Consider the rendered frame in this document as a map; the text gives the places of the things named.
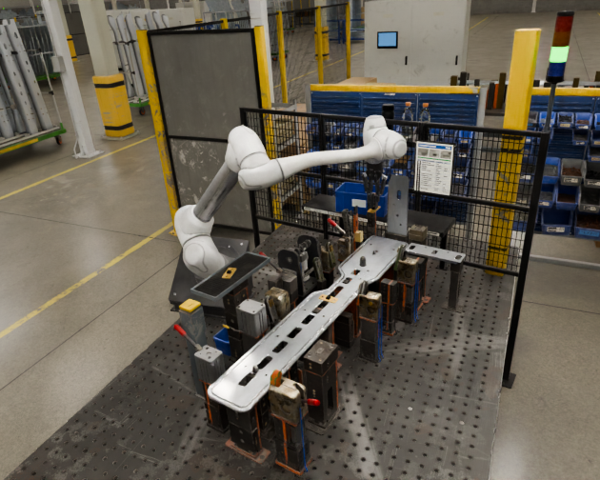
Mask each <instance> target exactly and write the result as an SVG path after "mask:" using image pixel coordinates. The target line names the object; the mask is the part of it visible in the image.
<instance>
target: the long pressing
mask: <svg viewBox="0 0 600 480"><path fill-rule="evenodd" d="M401 244H402V245H405V246H406V247H407V246H408V245H409V244H408V243H406V242H402V241H398V240H393V239H389V238H384V237H380V236H375V235H373V236H371V237H369V238H368V239H367V240H366V241H365V242H364V243H363V244H362V245H361V246H359V247H358V248H357V249H356V250H355V251H354V252H353V253H352V254H351V255H350V256H348V257H347V258H346V259H345V260H344V261H343V262H342V263H341V264H340V265H339V266H338V267H337V271H338V273H339V275H340V278H339V279H337V280H336V281H335V282H334V283H333V284H332V285H331V286H330V287H329V288H328V289H326V290H319V291H314V292H312V293H311V294H310V295H308V296H307V297H306V298H305V299H304V300H303V301H302V302H301V303H300V304H299V305H298V306H297V307H295V308H294V309H293V310H292V311H291V312H290V313H289V314H288V315H287V316H286V317H285V318H283V319H282V320H281V321H280V322H279V323H278V324H277V325H276V326H275V327H274V328H273V329H271V330H270V331H269V332H268V333H267V334H266V335H265V336H264V337H263V338H262V339H261V340H259V341H258V342H257V343H256V344H255V345H254V346H253V347H252V348H251V349H250V350H249V351H247V352H246V353H245V354H244V355H243V356H242V357H241V358H240V359H239V360H238V361H237V362H235V363H234V364H233V365H232V366H231V367H230V368H229V369H228V370H227V371H226V372H225V373H223V374H222V375H221V376H220V377H219V378H218V379H217V380H216V381H215V382H214V383H213V384H212V385H210V387H209V388H208V397H209V399H211V400H213V401H215V402H217V403H219V404H221V405H223V406H225V407H227V408H229V409H231V410H234V411H237V412H247V411H249V410H251V409H252V408H253V407H254V406H255V405H256V404H257V403H258V402H259V401H260V400H261V399H262V398H263V397H264V395H265V394H266V393H267V392H268V391H269V387H270V375H271V374H272V373H273V371H274V370H275V369H278V370H280V371H282V376H283V375H284V374H285V373H286V372H287V371H288V370H289V369H290V368H291V366H292V365H293V364H294V363H295V362H296V361H297V360H298V359H299V358H300V357H301V356H302V355H303V354H304V353H305V351H306V350H307V349H308V348H309V347H310V346H311V345H312V344H313V343H314V342H315V341H316V340H317V339H318V337H319V336H320V335H321V334H322V333H323V332H324V331H325V330H326V329H327V328H328V327H329V326H330V325H331V324H332V322H333V321H334V320H335V319H336V318H337V317H338V316H339V315H340V314H341V313H342V312H343V311H344V310H345V309H346V307H347V306H348V305H349V304H350V303H351V302H352V301H353V300H354V299H355V298H356V297H357V295H358V291H359V289H358V288H359V285H360V283H361V281H362V280H363V279H364V280H367V281H368V285H369V284H371V283H374V282H376V281H378V280H379V279H380V278H381V277H382V276H383V275H384V274H385V273H386V271H387V270H388V269H389V268H390V267H391V266H392V265H393V264H394V263H395V260H396V256H397V250H398V248H399V247H400V245H401ZM373 251H374V252H375V254H373ZM376 251H377V252H376ZM361 256H365V257H366V266H365V267H361V266H360V257H361ZM355 270H360V272H359V273H358V274H357V275H353V274H352V273H353V272H354V271H355ZM347 278H350V279H352V280H351V281H350V282H349V283H348V284H344V283H343V281H345V280H346V279H347ZM359 278H361V279H359ZM337 287H342V288H343V289H342V290H341V291H340V292H339V293H338V294H337V295H336V296H335V298H338V301H337V302H336V303H331V302H329V303H328V304H327V305H326V306H325V307H324V308H323V309H322V310H321V311H320V312H319V313H317V314H316V313H312V312H313V311H314V310H315V309H316V308H317V307H318V306H319V305H320V304H321V303H322V302H323V301H324V300H321V299H319V297H320V296H321V295H322V294H325V295H330V294H331V293H332V292H333V291H334V290H335V289H336V288H337ZM309 315H313V316H314V318H313V319H312V320H311V321H310V322H309V323H308V324H307V325H304V324H301V322H303V321H304V320H305V319H306V318H307V317H308V316H309ZM296 328H298V329H301V331H300V332H299V333H298V334H297V335H296V336H295V337H294V338H289V337H288V335H289V334H290V333H291V332H292V331H293V330H294V329H296ZM277 335H278V337H277ZM281 342H285V343H288V344H287V345H286V346H285V347H284V348H283V349H282V350H281V351H280V352H278V353H275V352H273V350H274V349H275V348H276V347H277V346H278V345H279V344H280V343H281ZM266 357H270V358H272V360H271V361H270V362H269V363H268V364H267V365H266V366H265V367H264V368H263V369H261V370H260V369H259V371H258V372H256V373H254V372H252V367H253V366H254V365H256V366H257V365H258V364H259V363H261V362H262V361H263V360H264V359H265V358H266ZM245 366H246V367H245ZM249 373H253V374H255V377H254V378H253V379H252V380H251V381H250V382H249V383H248V384H247V385H246V386H245V387H242V386H240V385H239V383H240V382H241V381H242V380H243V379H244V378H245V377H246V376H247V375H248V374H249Z"/></svg>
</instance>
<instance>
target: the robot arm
mask: <svg viewBox="0 0 600 480"><path fill-rule="evenodd" d="M363 141H364V147H361V148H357V149H350V150H328V151H318V152H311V153H305V154H300V155H295V156H291V157H285V158H277V159H273V160H270V159H269V158H268V156H267V154H266V150H265V148H264V146H263V144H262V142H261V140H260V139H259V137H258V136H257V134H256V133H255V132H254V131H253V130H251V129H249V128H247V127H245V126H240V127H236V128H234V129H233V130H232V131H231V132H230V134H229V139H228V142H229V143H228V148H227V152H226V156H225V163H224V164H223V166H222V167H221V169H220V170H219V171H218V172H217V174H216V175H215V177H214V178H213V180H212V181H211V183H210V185H209V187H208V188H207V190H206V191H205V193H204V194H203V196H202V197H201V199H200V200H199V202H198V203H197V205H186V206H184V207H182V208H180V209H179V210H178V211H177V212H176V213H175V217H174V226H175V230H176V233H177V236H178V239H179V241H180V244H181V245H182V248H183V260H184V263H185V265H186V266H187V268H188V269H189V270H190V271H192V272H193V273H195V278H197V279H202V280H205V279H206V278H208V277H209V276H211V275H212V274H214V273H215V272H216V271H218V270H220V269H221V268H223V267H224V266H226V265H227V264H228V263H229V262H231V261H232V260H234V259H235V258H230V257H228V256H226V255H224V254H222V253H219V252H218V249H217V248H216V247H215V245H214V243H213V242H212V240H211V237H210V233H211V229H212V225H213V222H214V219H213V215H214V214H215V213H216V212H217V210H218V209H219V207H220V206H221V205H222V203H223V202H224V200H225V199H226V198H227V196H228V195H229V193H230V192H231V190H232V189H233V187H234V186H235V185H236V183H237V182H238V181H239V184H240V185H241V187H242V188H243V189H244V190H260V189H264V188H267V187H270V186H273V185H276V184H277V183H279V182H282V181H284V180H286V179H287V178H289V177H291V176H292V175H294V174H295V173H297V172H299V171H300V170H304V169H307V168H310V167H315V166H322V165H330V164H338V163H347V162H354V161H361V160H365V161H366V162H367V170H366V172H363V173H362V174H361V176H362V178H363V183H364V189H365V193H367V194H368V195H369V201H370V209H371V208H372V207H373V201H374V209H375V210H376V209H377V208H378V202H379V201H380V196H381V195H382V194H383V193H384V189H385V184H386V180H387V178H388V176H385V175H384V174H383V172H382V168H383V161H384V160H391V159H399V158H401V157H403V156H404V155H405V153H406V151H407V142H406V140H405V139H404V137H403V136H401V135H400V134H399V133H397V132H395V131H393V130H388V128H387V126H386V122H385V119H384V117H383V116H381V115H371V116H369V117H367V118H366V121H365V124H364V129H363ZM367 176H368V178H369V183H368V178H367ZM381 176H382V182H381V188H380V184H379V181H380V178H381ZM373 180H374V183H375V195H374V193H372V188H373Z"/></svg>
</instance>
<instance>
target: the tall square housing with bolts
mask: <svg viewBox="0 0 600 480"><path fill-rule="evenodd" d="M236 312H237V319H238V327H239V330H240V331H242V332H244V333H245V334H244V333H242V332H240V333H242V340H243V348H244V354H245V353H246V352H247V351H249V350H250V349H251V348H252V347H253V346H254V345H255V344H256V343H257V342H258V341H259V340H261V339H262V338H263V337H264V336H265V335H266V330H267V329H268V324H267V315H266V307H265V304H262V303H259V302H256V301H253V300H250V299H246V300H245V301H243V302H242V303H241V304H240V305H238V306H237V307H236ZM244 354H243V355H244Z"/></svg>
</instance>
